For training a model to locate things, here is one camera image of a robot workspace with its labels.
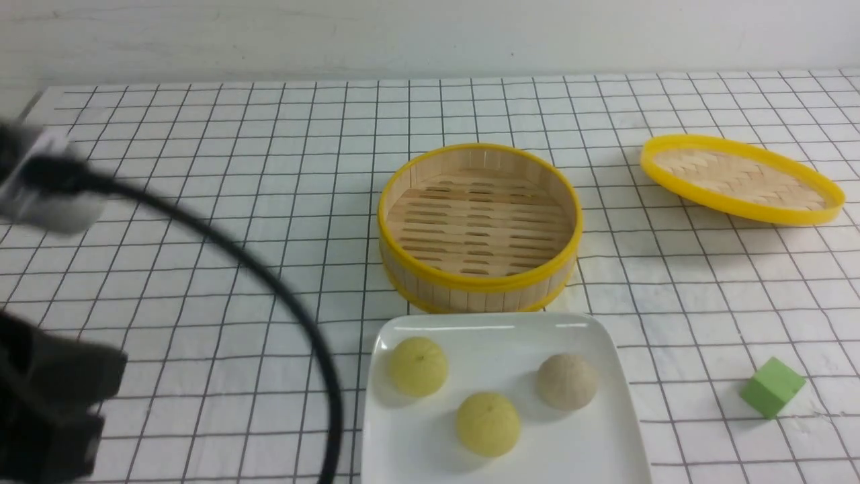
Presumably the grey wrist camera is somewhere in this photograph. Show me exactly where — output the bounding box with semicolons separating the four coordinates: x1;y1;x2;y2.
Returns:
1;120;105;235

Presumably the yellow steamed bun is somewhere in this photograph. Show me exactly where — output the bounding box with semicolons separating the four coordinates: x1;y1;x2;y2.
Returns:
455;392;520;458

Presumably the yellow bamboo steamer basket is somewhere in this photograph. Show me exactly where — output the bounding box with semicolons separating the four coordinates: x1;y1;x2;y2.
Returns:
377;143;583;313

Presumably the white square plate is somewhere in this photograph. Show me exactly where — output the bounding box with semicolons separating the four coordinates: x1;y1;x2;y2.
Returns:
361;312;652;483

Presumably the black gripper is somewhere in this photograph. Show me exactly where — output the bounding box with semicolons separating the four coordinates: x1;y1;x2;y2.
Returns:
1;312;127;483

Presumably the black camera cable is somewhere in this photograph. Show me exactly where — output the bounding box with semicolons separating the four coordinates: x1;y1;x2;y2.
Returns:
20;156;345;484

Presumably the green foam cube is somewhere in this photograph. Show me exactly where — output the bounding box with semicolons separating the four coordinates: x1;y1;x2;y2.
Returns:
739;357;807;420

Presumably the yellow bun on plate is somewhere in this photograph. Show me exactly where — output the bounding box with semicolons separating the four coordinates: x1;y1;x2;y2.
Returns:
388;337;448;398

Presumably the white grid tablecloth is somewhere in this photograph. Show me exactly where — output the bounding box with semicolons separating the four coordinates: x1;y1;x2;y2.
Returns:
2;69;858;483

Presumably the beige steamed bun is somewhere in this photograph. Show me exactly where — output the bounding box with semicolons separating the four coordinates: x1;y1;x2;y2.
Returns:
535;354;599;411

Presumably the yellow bamboo steamer lid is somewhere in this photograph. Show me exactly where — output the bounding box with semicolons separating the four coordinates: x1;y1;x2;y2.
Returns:
640;134;847;226

